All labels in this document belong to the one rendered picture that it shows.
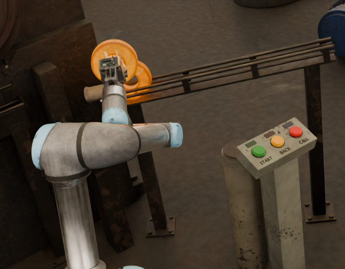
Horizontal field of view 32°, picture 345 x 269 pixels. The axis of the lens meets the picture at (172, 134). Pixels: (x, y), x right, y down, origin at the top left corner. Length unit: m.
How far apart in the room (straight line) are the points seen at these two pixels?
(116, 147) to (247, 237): 0.89
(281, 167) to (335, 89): 1.53
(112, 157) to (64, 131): 0.13
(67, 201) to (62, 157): 0.13
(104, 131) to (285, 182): 0.73
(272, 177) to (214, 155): 1.05
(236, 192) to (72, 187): 0.73
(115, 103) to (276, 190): 0.58
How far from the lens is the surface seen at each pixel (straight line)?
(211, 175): 2.83
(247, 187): 2.08
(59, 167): 1.51
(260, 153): 1.87
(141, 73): 2.18
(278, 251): 2.16
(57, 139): 1.50
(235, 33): 4.22
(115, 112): 1.79
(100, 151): 1.46
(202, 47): 4.08
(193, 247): 2.48
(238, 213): 2.16
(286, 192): 2.00
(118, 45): 2.04
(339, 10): 3.54
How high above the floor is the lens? 1.67
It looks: 32 degrees down
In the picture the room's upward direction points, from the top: 11 degrees counter-clockwise
